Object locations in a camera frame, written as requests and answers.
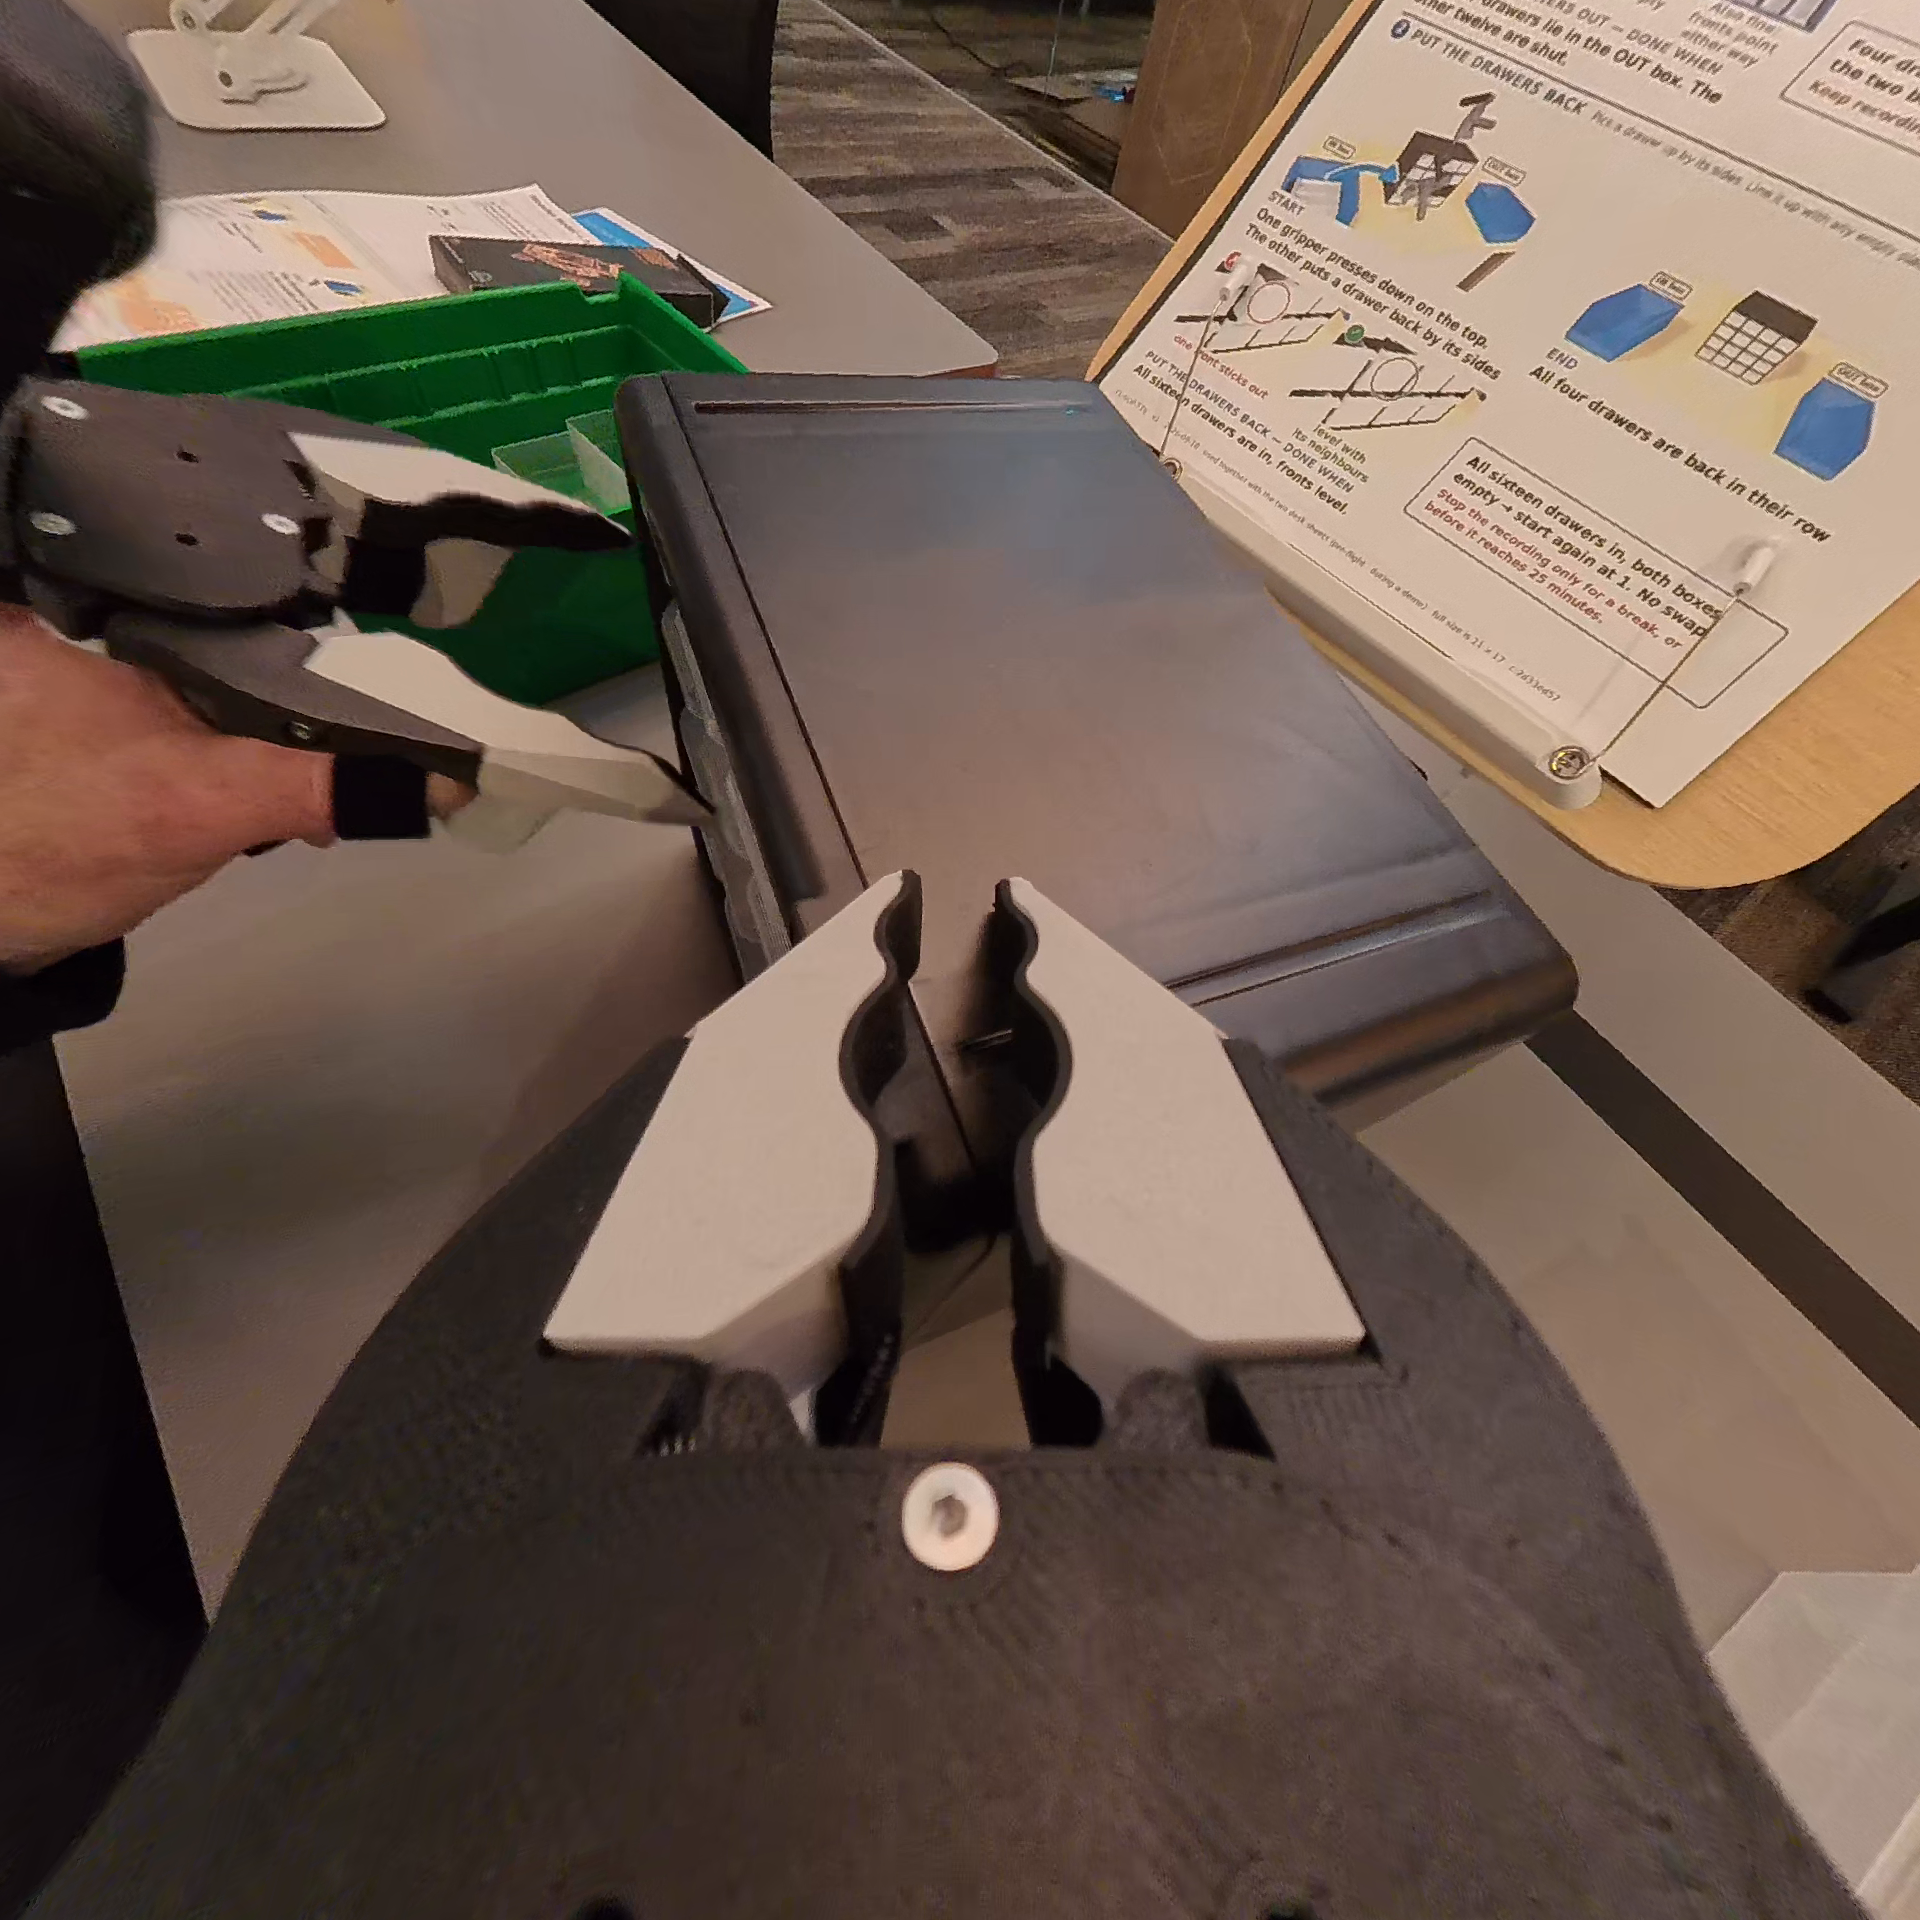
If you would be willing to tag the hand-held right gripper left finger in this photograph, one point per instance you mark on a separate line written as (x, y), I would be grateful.
(722, 1200)

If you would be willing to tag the green plastic bin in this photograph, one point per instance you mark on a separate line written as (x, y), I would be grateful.
(374, 382)

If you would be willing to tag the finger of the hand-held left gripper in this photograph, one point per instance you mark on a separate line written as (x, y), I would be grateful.
(374, 474)
(449, 706)

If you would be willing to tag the black office chair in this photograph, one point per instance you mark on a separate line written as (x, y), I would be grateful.
(706, 59)

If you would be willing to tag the row of clear cabinet drawers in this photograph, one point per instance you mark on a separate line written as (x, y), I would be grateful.
(735, 839)

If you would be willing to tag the black drawer cabinet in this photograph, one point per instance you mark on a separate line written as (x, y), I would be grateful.
(1049, 676)

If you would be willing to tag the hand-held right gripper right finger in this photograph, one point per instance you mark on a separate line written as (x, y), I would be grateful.
(1184, 1200)

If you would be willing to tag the person's left hand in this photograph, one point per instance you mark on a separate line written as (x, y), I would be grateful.
(105, 809)

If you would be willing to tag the blue header instruction sheet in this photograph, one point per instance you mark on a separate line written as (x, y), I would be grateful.
(631, 230)

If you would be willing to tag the clear plastic bin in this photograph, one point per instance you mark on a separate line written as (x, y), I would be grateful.
(1828, 1723)

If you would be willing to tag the black model kit box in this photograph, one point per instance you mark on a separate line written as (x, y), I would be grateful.
(571, 277)

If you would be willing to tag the printed instruction sheet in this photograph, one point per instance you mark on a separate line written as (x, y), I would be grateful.
(344, 239)

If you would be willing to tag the clear plastic drawer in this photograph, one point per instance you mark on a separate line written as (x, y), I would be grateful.
(601, 449)
(536, 469)

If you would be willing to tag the instruction sheet on board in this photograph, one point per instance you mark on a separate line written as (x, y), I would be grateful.
(1725, 839)

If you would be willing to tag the person's dark clothing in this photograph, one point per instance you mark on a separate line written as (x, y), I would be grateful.
(77, 1351)

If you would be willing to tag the white metal stand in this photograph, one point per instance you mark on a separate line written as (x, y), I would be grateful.
(257, 80)

